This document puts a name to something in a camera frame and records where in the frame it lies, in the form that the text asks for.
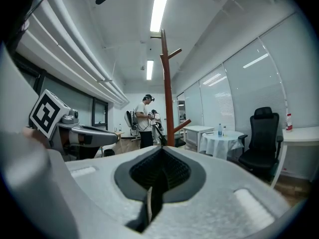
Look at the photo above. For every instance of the small clear bottle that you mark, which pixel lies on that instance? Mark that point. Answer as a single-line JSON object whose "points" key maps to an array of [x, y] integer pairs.
{"points": [[224, 131]]}

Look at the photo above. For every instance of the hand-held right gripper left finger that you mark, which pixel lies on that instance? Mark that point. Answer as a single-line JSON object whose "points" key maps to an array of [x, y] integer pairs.
{"points": [[109, 183]]}

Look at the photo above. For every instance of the black mesh office chair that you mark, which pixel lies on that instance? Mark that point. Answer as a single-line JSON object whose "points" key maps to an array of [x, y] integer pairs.
{"points": [[264, 146]]}

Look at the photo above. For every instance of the person's left forearm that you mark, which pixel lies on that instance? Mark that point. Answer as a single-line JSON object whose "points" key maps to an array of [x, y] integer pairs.
{"points": [[35, 137]]}

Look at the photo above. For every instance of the long ceiling light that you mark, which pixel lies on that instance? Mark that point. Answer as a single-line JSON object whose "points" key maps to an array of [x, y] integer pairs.
{"points": [[160, 6], [150, 70]]}

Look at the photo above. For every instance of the clear plastic bottle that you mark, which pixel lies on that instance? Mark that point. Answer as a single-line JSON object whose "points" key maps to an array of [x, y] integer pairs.
{"points": [[119, 128]]}

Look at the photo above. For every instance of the blue label water bottle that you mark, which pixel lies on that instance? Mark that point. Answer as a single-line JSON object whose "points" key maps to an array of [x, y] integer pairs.
{"points": [[220, 131]]}

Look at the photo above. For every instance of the wooden coat stand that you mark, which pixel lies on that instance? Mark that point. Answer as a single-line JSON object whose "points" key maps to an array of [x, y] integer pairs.
{"points": [[168, 96]]}

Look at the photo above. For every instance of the plain white desk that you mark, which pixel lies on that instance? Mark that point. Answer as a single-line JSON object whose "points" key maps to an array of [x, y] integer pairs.
{"points": [[199, 131]]}

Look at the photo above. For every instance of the white desk with red bottles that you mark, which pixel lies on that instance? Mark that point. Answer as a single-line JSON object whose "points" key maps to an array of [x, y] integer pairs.
{"points": [[301, 138]]}

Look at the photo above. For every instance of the black bag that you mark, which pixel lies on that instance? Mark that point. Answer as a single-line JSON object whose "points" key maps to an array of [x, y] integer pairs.
{"points": [[109, 152]]}

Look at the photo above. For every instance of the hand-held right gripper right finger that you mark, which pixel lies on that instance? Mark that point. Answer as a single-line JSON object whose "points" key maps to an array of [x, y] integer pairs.
{"points": [[219, 198]]}

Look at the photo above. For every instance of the round table with white cloth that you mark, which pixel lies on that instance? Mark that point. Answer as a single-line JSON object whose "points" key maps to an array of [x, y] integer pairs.
{"points": [[219, 146]]}

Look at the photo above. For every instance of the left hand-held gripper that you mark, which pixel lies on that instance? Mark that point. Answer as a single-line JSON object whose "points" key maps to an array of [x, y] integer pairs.
{"points": [[48, 111]]}

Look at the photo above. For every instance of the light wooden table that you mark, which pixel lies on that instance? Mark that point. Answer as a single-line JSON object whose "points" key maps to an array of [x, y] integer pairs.
{"points": [[119, 141]]}

